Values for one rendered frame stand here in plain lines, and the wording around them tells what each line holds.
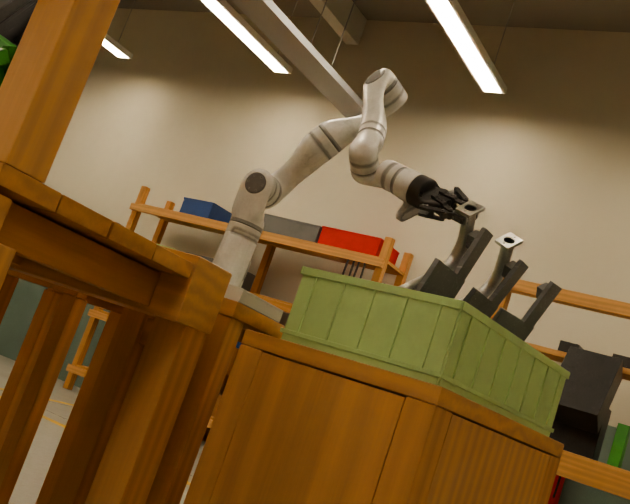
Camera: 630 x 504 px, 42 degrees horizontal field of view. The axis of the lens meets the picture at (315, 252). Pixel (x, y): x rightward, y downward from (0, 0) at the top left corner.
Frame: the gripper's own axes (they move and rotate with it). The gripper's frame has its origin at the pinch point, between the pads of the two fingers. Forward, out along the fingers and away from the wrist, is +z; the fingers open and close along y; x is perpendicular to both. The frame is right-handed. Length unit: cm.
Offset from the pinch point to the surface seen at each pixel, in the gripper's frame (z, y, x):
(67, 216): -30, -77, -16
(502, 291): 8.2, 7.4, 19.9
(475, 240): 4.8, -1.9, 3.4
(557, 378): 23, 16, 42
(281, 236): -386, 280, 324
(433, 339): 16.3, -28.1, 9.1
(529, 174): -246, 447, 259
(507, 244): 5.4, 10.4, 9.5
